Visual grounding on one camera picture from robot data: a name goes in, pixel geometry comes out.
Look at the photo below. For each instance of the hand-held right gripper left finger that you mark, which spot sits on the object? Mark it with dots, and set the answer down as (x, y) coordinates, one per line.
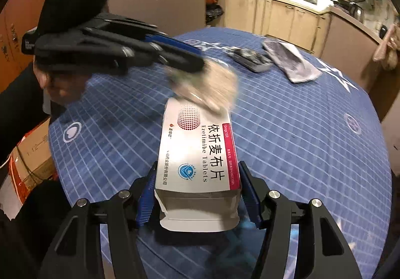
(145, 204)

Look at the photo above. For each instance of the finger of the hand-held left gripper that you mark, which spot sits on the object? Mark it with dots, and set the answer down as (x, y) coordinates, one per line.
(162, 41)
(109, 54)

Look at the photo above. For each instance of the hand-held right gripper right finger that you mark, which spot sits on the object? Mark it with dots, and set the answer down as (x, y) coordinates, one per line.
(251, 204)

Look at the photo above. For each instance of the beige tissue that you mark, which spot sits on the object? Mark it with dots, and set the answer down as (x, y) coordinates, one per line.
(212, 85)

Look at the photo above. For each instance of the white medicine box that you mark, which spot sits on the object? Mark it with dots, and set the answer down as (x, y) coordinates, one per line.
(193, 157)

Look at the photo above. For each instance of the black trash bag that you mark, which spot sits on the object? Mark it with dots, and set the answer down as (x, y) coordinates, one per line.
(214, 9)

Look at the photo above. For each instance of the person's left hand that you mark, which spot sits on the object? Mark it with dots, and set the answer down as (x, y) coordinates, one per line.
(59, 88)

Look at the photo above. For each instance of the black remote control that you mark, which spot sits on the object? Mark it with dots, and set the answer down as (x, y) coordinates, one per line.
(250, 60)

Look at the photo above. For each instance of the beige kitchen base cabinets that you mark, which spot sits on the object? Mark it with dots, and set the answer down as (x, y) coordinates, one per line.
(275, 16)

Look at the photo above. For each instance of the brown cardboard box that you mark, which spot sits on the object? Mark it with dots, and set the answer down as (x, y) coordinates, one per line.
(34, 157)

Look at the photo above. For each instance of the person's black clothing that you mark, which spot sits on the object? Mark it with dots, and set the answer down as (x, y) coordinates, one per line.
(25, 235)

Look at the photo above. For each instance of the grey crumpled cloth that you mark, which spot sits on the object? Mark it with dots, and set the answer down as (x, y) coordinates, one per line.
(290, 63)

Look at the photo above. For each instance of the beige stove counter cabinet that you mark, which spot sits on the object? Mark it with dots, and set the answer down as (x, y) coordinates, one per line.
(347, 44)

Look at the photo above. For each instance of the black cooking pot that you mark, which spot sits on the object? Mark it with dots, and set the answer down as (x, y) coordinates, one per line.
(356, 12)

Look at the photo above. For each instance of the hanging beige towels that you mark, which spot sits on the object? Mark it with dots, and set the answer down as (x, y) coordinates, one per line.
(387, 48)

